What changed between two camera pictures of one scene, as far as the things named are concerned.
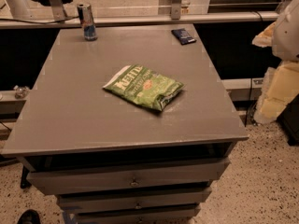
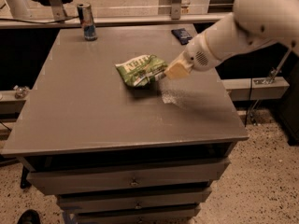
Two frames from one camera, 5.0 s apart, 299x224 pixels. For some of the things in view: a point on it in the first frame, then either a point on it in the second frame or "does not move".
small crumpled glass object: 21,91 does not move
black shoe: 29,217 does not move
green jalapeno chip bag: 139,84 -> 141,70
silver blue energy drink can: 90,32 does not move
